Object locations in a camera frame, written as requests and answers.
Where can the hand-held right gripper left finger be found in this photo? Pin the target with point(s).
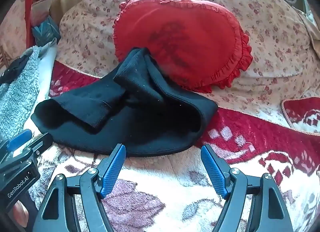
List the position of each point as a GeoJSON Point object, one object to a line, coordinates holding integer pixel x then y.
{"type": "Point", "coordinates": [113, 169]}

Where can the person's left hand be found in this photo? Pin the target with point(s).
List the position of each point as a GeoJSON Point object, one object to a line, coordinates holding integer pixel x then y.
{"type": "Point", "coordinates": [19, 213]}

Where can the red and white patterned blanket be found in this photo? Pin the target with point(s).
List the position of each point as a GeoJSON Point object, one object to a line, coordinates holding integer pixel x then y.
{"type": "Point", "coordinates": [250, 134]}

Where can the red heart-shaped frilled pillow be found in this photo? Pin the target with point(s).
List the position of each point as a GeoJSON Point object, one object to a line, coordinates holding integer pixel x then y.
{"type": "Point", "coordinates": [195, 34]}

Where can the grey shaggy fleece blanket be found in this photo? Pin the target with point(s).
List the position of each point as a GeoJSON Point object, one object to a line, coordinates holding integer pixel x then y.
{"type": "Point", "coordinates": [17, 102]}

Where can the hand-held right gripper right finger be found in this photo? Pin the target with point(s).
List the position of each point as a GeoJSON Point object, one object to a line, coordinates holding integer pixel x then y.
{"type": "Point", "coordinates": [214, 172]}

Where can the black pants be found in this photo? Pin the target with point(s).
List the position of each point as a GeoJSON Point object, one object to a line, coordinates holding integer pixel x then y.
{"type": "Point", "coordinates": [150, 127]}

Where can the black cloth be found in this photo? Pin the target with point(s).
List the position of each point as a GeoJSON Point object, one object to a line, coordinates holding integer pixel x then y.
{"type": "Point", "coordinates": [13, 68]}

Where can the blue patterned cloth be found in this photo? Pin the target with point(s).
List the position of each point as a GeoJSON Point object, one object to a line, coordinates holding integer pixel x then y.
{"type": "Point", "coordinates": [46, 31]}

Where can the cream floral duvet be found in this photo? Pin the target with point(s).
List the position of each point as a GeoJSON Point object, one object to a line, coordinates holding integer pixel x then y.
{"type": "Point", "coordinates": [275, 47]}

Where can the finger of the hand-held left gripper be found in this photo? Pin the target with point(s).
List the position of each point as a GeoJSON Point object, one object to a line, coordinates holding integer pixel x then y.
{"type": "Point", "coordinates": [40, 144]}
{"type": "Point", "coordinates": [20, 139]}

